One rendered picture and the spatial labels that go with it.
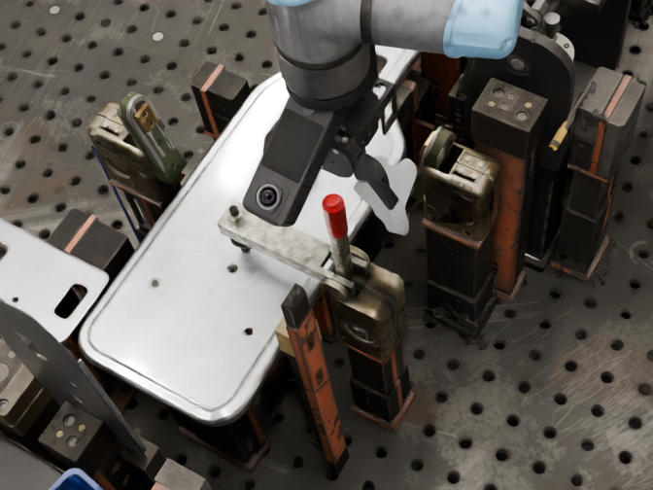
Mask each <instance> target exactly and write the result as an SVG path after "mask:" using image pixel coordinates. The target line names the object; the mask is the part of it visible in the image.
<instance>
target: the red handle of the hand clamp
mask: <svg viewBox="0 0 653 490"><path fill-rule="evenodd" d="M322 207H323V212H324V217H325V222H326V231H327V233H328V235H329V237H330V243H331V248H332V253H333V257H334V262H335V269H336V274H337V275H339V276H341V277H343V278H345V279H347V280H351V279H352V277H353V275H354V272H355V271H354V266H353V262H352V256H351V250H350V244H349V238H348V229H349V227H348V221H347V215H346V209H345V202H344V199H343V197H342V196H341V195H339V194H337V193H331V194H328V195H327V196H325V197H324V199H323V201H322Z"/></svg>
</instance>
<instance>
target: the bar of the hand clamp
mask: <svg viewBox="0 0 653 490"><path fill-rule="evenodd" d="M217 225H218V228H219V230H220V232H221V234H223V235H225V236H227V237H229V238H230V241H231V243H232V244H233V245H234V246H236V247H239V248H244V247H247V246H248V247H250V248H252V249H254V250H256V251H259V252H261V253H263V254H265V255H266V256H268V257H270V258H272V259H274V260H276V261H278V262H280V263H283V264H286V265H288V266H290V267H292V268H294V269H296V270H298V271H300V272H302V273H304V274H306V275H308V276H310V277H312V278H315V279H317V280H319V281H321V282H323V281H324V280H325V279H326V278H329V279H332V280H334V281H336V282H338V283H340V284H341V285H343V286H344V287H345V288H346V289H347V290H348V293H349V296H351V297H353V296H354V295H355V293H356V286H355V283H354V282H352V281H350V280H347V279H345V278H343V277H341V276H339V275H337V274H335V273H333V272H331V271H329V270H327V269H324V266H325V265H326V263H327V261H328V260H332V261H334V257H333V253H332V248H331V245H329V244H327V243H325V242H324V241H322V240H320V239H317V238H315V237H313V236H311V235H309V234H307V233H305V232H303V231H300V230H298V229H296V228H294V227H274V226H272V225H270V224H269V223H268V222H266V221H264V220H262V219H260V218H258V217H257V216H255V215H253V214H251V213H249V212H248V211H247V210H246V209H245V208H244V207H243V204H242V203H241V202H238V201H236V200H232V202H231V203H230V205H229V206H228V208H227V209H226V210H225V212H224V213H223V215H222V217H221V218H220V219H219V221H218V222H217ZM351 256H352V262H353V266H354V271H355V272H357V273H359V274H361V275H363V276H366V275H367V273H368V272H369V270H368V263H367V262H366V261H363V260H361V259H359V258H357V257H355V256H353V255H351Z"/></svg>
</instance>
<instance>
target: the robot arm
mask: <svg viewBox="0 0 653 490"><path fill-rule="evenodd" d="M264 2H265V6H266V11H267V14H268V19H269V23H270V28H271V33H272V37H273V41H274V45H275V49H276V53H277V57H278V62H279V66H280V71H281V76H282V78H283V80H284V82H285V86H286V90H287V92H288V94H289V95H290V96H289V98H288V100H287V102H286V105H285V107H284V109H283V111H282V114H281V116H280V118H279V120H278V121H276V122H275V123H274V124H273V125H272V126H271V128H270V129H269V131H268V132H267V133H266V135H265V137H264V142H263V151H262V152H263V155H262V157H261V159H260V162H259V164H258V167H257V170H256V172H255V174H254V176H253V178H252V181H251V183H250V185H249V187H248V189H247V191H246V193H245V195H244V198H243V201H242V204H243V207H244V208H245V209H246V210H247V211H248V212H249V213H251V214H253V215H255V216H257V217H258V218H260V219H262V220H264V221H266V222H268V223H269V224H270V225H272V226H274V227H291V226H293V225H294V224H295V223H296V220H297V218H298V216H299V214H300V212H301V209H302V207H303V205H304V203H305V201H306V199H307V196H308V194H309V192H310V191H311V189H312V187H313V184H314V182H315V180H316V178H317V176H318V173H319V171H320V169H323V170H324V171H327V172H329V173H331V174H333V175H336V176H337V177H342V178H350V177H352V176H353V174H354V176H355V178H356V179H357V180H358V181H357V182H356V184H355V185H354V187H353V189H354V191H355V192H356V193H357V194H358V195H359V197H361V198H362V199H363V200H365V201H366V202H367V203H368V204H369V205H370V206H371V207H372V209H373V210H374V213H375V215H376V216H377V217H378V218H379V219H380V220H381V221H382V222H383V223H384V225H385V226H386V230H387V231H389V232H393V233H397V234H401V235H406V234H407V232H408V231H409V222H408V218H407V215H406V211H405V205H406V202H407V199H408V197H409V194H410V192H411V189H412V187H413V184H414V181H415V178H416V175H417V170H416V166H415V164H414V163H413V162H412V160H410V159H408V158H406V159H404V160H402V161H400V162H398V163H397V164H395V165H390V164H389V163H388V162H387V161H386V160H385V159H384V158H383V157H382V156H380V155H373V156H371V155H369V154H367V153H366V149H365V147H367V146H368V144H369V143H370V141H371V140H372V138H373V137H374V135H375V134H376V132H377V131H378V129H379V121H380V119H381V123H382V133H383V135H385V136H386V134H387V133H388V131H389V130H390V128H391V127H392V125H393V124H394V122H395V120H396V118H397V113H396V100H395V84H394V83H392V82H389V81H387V80H384V79H382V78H380V77H379V76H378V71H377V61H376V51H375V46H383V47H390V48H398V49H405V50H412V51H420V52H427V53H441V54H446V55H447V56H448V57H453V58H459V57H461V56H469V57H480V58H491V59H501V58H504V57H506V56H508V55H509V54H510V53H511V52H512V51H513V49H514V47H515V45H516V42H517V38H518V33H519V28H520V23H521V16H522V12H523V6H524V0H264ZM380 86H383V87H385V89H386V90H385V91H384V93H383V94H382V96H381V97H380V99H379V98H378V95H377V94H376V93H375V92H373V90H374V88H379V89H380ZM390 101H392V113H391V114H390V116H389V117H388V119H387V120H386V114H385V109H386V107H387V106H388V104H389V103H390Z"/></svg>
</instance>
